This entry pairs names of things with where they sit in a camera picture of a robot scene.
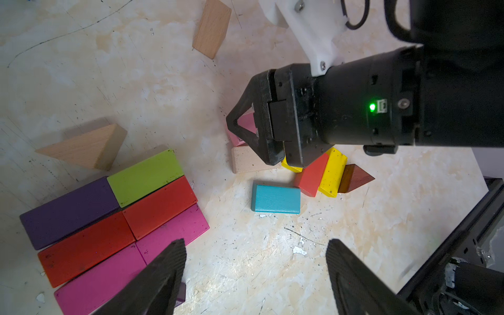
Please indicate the purple triangle block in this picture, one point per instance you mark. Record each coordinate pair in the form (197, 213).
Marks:
(181, 297)

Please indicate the magenta block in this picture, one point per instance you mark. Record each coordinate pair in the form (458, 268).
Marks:
(92, 289)
(188, 225)

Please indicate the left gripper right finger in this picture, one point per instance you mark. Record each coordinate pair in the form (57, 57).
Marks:
(356, 288)

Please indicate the natural wood triangle block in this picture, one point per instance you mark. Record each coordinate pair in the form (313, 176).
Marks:
(93, 150)

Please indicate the brown triangle block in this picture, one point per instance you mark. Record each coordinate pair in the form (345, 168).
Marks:
(353, 177)

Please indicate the lime green block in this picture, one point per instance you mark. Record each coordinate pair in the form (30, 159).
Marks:
(145, 177)

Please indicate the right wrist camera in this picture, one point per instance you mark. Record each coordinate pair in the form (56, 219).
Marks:
(316, 24)

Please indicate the red block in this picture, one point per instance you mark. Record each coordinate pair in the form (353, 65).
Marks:
(80, 252)
(308, 181)
(149, 213)

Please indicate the beige rectangular block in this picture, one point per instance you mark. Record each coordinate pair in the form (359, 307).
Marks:
(244, 160)

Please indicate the teal rectangular block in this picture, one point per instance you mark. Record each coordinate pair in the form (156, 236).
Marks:
(275, 199)

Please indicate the pink block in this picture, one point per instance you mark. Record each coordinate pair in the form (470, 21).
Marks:
(247, 122)

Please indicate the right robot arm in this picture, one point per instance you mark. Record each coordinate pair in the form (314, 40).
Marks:
(444, 88)

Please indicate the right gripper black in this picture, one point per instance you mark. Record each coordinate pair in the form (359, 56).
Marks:
(338, 106)

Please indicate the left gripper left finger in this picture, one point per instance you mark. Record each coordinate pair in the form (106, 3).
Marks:
(155, 289)

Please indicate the purple rectangular block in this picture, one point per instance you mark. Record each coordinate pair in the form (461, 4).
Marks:
(59, 218)

